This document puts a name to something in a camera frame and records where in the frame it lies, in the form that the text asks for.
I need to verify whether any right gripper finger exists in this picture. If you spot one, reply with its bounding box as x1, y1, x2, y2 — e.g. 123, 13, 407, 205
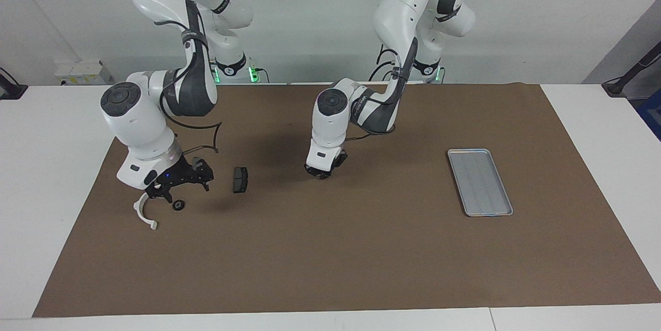
191, 157, 214, 191
146, 186, 174, 203

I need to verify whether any silver metal tray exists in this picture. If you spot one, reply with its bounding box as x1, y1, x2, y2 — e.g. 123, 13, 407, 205
447, 149, 514, 217

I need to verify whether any short grey brake pad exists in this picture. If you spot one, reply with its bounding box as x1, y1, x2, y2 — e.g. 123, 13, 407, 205
232, 167, 249, 194

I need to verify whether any brown table mat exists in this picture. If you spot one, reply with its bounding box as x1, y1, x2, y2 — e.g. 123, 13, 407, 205
32, 83, 661, 318

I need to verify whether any white power strip box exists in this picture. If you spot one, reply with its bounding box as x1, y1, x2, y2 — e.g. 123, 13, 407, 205
54, 60, 114, 85

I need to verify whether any black table clamp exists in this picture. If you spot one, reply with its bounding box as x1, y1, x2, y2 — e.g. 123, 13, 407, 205
0, 67, 28, 100

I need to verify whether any blue crate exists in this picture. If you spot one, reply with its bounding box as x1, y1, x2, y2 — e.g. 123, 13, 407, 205
636, 94, 661, 140

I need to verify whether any white semicircular bracket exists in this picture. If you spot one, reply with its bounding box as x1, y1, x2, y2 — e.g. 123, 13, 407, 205
133, 192, 158, 231

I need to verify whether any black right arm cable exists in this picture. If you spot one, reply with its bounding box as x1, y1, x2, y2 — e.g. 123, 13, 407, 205
155, 21, 224, 155

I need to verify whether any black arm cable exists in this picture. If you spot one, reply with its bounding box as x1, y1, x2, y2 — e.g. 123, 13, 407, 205
155, 21, 224, 155
369, 47, 414, 138

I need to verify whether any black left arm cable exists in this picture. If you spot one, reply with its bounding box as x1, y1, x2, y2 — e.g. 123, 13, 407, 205
369, 47, 414, 138

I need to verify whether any black camera stand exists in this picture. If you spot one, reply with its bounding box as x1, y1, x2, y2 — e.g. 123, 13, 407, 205
602, 42, 661, 98

